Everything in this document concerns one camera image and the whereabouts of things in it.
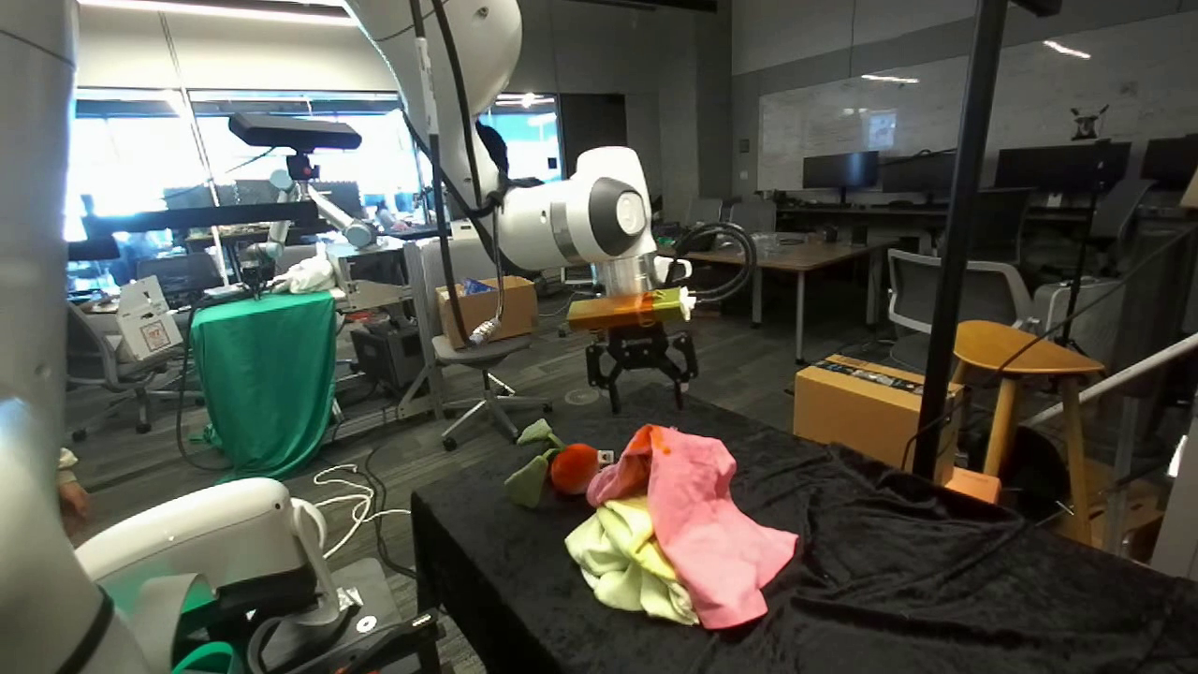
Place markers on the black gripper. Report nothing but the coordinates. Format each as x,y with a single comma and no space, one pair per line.
639,351

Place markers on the orange plush toy green leaves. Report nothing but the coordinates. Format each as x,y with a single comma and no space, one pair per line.
569,469

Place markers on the pink cloth orange stripes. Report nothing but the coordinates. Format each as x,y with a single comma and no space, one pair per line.
706,525

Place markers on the pale green cloth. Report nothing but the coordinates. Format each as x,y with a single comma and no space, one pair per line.
650,600

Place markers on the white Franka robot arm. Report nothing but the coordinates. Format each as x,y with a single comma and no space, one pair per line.
575,219

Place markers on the bystander hand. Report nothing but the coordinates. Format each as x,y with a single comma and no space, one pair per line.
71,487

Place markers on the small cardboard box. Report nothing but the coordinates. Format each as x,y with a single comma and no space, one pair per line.
498,306

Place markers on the grey office chair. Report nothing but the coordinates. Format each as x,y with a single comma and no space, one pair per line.
479,360

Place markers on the wooden office desk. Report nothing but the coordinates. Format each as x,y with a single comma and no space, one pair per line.
797,258

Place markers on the cardboard box black tape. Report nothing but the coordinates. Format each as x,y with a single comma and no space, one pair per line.
861,405

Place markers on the black computer monitor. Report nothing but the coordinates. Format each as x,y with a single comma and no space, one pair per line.
1168,160
838,169
1061,165
922,173

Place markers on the white mesh office chair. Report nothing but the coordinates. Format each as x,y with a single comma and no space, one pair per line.
949,286

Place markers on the wooden board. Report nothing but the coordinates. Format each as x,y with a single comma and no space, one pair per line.
968,484

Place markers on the black vertical pole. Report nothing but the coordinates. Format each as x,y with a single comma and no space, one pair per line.
956,250

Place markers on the black velvet tablecloth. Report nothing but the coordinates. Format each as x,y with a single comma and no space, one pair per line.
938,586

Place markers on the white handheld device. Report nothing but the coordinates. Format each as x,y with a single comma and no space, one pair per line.
301,273

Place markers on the wooden stool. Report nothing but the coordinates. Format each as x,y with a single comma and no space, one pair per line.
1017,351

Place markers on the green draped cloth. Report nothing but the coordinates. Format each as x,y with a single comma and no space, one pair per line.
268,388

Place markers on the silver tripod leg pole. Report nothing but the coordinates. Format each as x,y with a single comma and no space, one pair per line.
1123,374

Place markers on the white paper sign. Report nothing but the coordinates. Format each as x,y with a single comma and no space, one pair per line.
146,321

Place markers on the tan wrist camera box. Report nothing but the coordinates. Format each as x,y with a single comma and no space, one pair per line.
630,309

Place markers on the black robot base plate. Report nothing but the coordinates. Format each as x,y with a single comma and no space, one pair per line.
387,632

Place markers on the black stereo camera bar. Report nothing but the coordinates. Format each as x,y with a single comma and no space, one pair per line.
294,132

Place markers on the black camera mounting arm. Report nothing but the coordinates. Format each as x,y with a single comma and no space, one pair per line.
211,214

